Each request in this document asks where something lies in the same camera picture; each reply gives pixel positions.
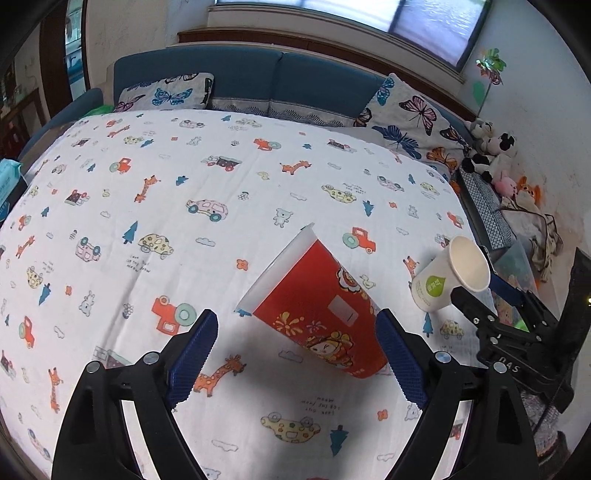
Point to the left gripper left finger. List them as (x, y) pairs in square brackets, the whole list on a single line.
[(185, 354)]

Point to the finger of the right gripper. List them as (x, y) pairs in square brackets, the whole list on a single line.
[(512, 295), (471, 307)]

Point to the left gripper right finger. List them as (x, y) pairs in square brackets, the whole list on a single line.
[(410, 358)]

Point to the beige paper cup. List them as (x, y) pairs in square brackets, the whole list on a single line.
[(461, 264)]

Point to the red snack canister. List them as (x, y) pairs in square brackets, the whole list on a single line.
[(306, 295)]

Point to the grey gloved right hand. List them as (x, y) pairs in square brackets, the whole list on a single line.
[(551, 446)]

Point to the clear plastic storage bin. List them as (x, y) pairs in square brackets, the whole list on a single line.
[(514, 267)]

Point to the grey patterned folded cloth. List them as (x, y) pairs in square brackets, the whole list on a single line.
[(483, 209)]

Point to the beige patterned crumpled cloth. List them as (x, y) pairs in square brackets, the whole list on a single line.
[(539, 237)]

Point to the orange fox plush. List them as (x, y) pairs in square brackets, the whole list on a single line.
[(534, 191)]

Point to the pink plush toy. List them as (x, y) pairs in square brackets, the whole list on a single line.
[(506, 187)]

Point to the black white plush cow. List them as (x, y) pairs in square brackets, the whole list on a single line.
[(491, 155)]

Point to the large butterfly pillow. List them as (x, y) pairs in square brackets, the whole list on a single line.
[(413, 125)]

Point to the colourful pinwheel decoration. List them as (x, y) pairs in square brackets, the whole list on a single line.
[(491, 66)]

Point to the blue wet wipes pack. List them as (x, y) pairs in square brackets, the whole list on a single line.
[(10, 174)]

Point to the small butterfly pillow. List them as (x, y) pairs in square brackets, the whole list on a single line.
[(187, 91)]

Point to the window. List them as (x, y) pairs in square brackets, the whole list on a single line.
[(445, 31)]

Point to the blue sofa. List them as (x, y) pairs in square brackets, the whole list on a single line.
[(246, 79)]

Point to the brown wooden door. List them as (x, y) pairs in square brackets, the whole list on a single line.
[(62, 54)]

